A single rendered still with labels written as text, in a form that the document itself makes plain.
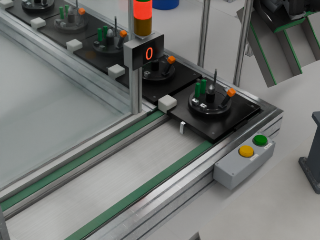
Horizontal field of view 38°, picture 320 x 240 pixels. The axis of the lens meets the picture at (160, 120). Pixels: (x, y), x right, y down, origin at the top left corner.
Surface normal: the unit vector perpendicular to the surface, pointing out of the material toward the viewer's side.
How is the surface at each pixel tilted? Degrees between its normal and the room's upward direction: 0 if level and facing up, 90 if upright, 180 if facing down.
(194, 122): 0
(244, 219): 0
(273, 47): 45
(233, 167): 0
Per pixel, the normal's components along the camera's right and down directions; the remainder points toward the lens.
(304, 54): 0.43, -0.18
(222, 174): -0.71, 0.43
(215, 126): 0.03, -0.77
